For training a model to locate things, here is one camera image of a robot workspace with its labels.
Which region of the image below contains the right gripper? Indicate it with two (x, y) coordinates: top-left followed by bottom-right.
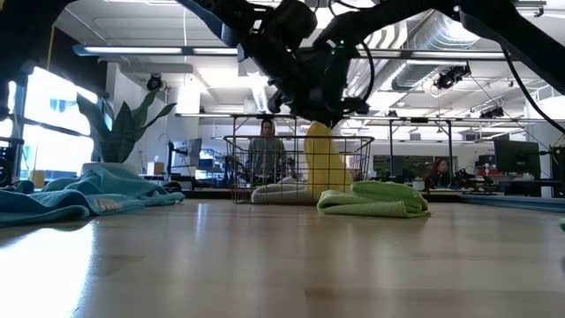
(314, 25), (371, 129)

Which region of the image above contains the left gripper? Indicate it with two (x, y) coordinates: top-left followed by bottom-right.
(245, 29), (337, 129)

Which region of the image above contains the yellow microfiber towel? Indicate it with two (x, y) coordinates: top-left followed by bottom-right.
(303, 121), (354, 202)

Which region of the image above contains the grey microfiber towel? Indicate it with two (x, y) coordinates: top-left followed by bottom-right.
(250, 176), (323, 205)

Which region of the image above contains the copper wire basket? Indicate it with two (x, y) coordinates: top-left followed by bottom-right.
(222, 134), (375, 205)

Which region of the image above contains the light green towel white label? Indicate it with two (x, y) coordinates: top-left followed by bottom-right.
(316, 179), (433, 219)

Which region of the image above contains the monitor on black arm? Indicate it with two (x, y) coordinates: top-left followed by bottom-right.
(170, 138), (203, 168)

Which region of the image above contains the person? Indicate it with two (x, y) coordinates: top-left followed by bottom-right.
(424, 158), (449, 190)
(247, 118), (288, 185)

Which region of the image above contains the black ceiling device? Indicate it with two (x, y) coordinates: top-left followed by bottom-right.
(479, 105), (505, 119)

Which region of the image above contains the black ceiling spot lamp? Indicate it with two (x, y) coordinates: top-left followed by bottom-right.
(146, 73), (164, 93)

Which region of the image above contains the dark computer monitor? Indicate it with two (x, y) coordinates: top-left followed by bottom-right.
(493, 139), (542, 180)

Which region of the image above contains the long ceiling light bar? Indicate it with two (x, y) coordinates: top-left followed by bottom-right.
(72, 43), (513, 62)

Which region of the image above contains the dark office desk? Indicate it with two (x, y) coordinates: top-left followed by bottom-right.
(439, 174), (565, 198)

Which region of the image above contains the potted snake plant white pot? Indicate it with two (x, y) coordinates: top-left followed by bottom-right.
(75, 90), (177, 178)

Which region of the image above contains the black equipment box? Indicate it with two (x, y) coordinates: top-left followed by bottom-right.
(550, 145), (565, 198)

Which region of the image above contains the bright window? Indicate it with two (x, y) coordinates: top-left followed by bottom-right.
(6, 65), (101, 178)

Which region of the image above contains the black ceiling camera cluster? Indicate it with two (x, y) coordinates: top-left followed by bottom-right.
(433, 64), (472, 91)

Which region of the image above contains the silver ventilation duct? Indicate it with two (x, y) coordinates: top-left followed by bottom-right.
(390, 11), (485, 92)

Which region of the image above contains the black right arm base cable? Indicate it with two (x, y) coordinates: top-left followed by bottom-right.
(501, 48), (565, 136)

